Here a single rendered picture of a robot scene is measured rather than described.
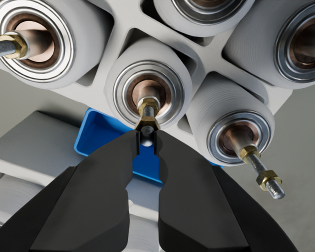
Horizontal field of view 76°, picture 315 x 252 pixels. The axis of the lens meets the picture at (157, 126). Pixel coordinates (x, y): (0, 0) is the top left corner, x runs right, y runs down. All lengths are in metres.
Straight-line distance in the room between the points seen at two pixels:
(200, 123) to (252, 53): 0.09
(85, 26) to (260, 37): 0.17
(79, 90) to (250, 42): 0.22
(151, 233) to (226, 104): 0.30
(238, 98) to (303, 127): 0.42
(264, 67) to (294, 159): 0.49
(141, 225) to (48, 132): 0.28
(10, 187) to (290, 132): 0.63
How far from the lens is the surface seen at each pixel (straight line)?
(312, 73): 0.26
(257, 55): 0.24
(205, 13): 0.21
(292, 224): 0.92
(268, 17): 0.25
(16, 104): 0.59
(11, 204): 0.41
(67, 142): 0.49
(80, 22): 0.22
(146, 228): 0.44
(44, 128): 0.51
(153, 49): 0.21
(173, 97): 0.22
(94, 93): 0.30
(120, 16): 0.28
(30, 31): 0.22
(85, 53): 0.22
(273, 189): 0.20
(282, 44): 0.24
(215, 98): 0.26
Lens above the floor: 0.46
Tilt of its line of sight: 62 degrees down
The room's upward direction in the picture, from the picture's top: 177 degrees clockwise
